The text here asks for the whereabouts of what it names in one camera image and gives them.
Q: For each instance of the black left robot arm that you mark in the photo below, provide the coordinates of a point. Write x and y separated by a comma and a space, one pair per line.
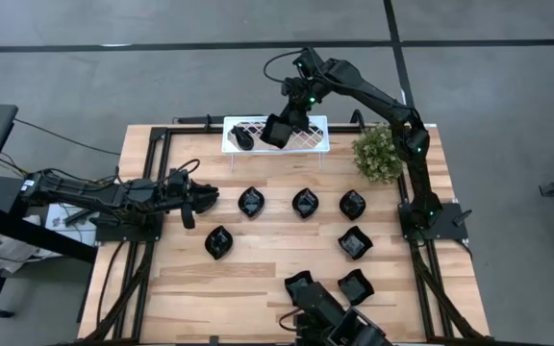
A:
89, 194

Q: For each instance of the black gripper-shaped object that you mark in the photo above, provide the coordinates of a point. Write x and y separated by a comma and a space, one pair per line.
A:
325, 307

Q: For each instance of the white paper sheet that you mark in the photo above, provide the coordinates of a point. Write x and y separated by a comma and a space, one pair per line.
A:
60, 233

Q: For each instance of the white lattice shelf rack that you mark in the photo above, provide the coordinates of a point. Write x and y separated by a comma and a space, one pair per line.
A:
310, 151

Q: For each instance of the black desk beam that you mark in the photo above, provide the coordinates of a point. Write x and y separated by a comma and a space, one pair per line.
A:
32, 236

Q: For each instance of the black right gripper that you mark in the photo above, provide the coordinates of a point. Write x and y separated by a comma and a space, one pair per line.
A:
298, 108

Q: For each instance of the white bag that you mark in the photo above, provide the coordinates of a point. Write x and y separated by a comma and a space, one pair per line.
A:
3, 254

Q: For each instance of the black leaf-shaped mini plate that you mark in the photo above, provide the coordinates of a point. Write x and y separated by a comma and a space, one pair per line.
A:
251, 202
213, 202
305, 204
219, 243

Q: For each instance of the black teardrop mini plate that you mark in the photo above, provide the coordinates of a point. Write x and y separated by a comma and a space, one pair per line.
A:
243, 140

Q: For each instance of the group of black bowls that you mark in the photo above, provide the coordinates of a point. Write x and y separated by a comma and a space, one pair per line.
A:
352, 205

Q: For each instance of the black power strip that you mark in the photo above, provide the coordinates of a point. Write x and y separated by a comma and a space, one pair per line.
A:
195, 119

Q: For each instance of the black hand tool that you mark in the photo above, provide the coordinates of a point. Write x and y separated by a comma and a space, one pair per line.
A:
81, 219

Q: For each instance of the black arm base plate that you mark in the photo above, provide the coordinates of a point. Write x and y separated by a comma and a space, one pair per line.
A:
113, 235
450, 226

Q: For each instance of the black wavy square mini plate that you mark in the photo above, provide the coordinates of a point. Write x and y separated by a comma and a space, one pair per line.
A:
355, 288
355, 243
272, 137
297, 283

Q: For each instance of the green artificial potted plant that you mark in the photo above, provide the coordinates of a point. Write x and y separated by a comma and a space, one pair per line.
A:
378, 156

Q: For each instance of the black table edge clamp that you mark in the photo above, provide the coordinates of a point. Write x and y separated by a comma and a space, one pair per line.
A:
214, 341

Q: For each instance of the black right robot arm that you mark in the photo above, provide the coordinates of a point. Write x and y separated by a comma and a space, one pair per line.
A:
378, 98

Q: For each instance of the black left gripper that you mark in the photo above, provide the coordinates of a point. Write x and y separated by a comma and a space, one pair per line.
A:
173, 199

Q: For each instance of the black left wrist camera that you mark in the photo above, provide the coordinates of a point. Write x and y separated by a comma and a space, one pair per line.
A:
177, 179

